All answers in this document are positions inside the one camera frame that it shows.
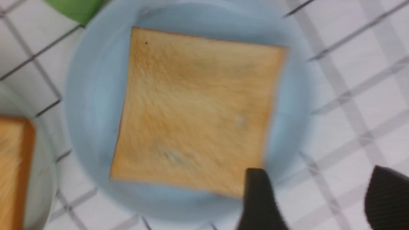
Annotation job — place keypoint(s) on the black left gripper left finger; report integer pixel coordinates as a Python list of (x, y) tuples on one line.
[(260, 210)]

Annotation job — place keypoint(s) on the toast slice top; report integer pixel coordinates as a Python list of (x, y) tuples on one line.
[(17, 143)]

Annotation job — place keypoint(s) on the light blue plate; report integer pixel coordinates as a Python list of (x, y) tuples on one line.
[(96, 83)]

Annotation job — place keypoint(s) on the toast slice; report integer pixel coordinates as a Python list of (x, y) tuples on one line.
[(196, 112), (17, 143)]

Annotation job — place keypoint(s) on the toast slice bottom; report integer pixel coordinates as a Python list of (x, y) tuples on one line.
[(196, 112)]

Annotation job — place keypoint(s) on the mint green plate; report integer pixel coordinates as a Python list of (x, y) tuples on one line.
[(43, 180)]

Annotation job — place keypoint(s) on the green foam cube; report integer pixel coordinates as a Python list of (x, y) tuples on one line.
[(81, 11)]

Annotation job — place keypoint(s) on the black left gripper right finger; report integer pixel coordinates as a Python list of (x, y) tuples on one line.
[(386, 203)]

